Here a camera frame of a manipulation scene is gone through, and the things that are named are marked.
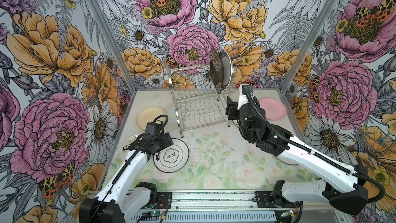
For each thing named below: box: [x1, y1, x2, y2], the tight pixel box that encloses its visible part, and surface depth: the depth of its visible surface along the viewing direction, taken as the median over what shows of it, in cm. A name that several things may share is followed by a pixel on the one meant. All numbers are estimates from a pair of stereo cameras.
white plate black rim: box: [153, 137, 190, 173], surface depth 89 cm
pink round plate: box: [259, 97, 287, 121], surface depth 114 cm
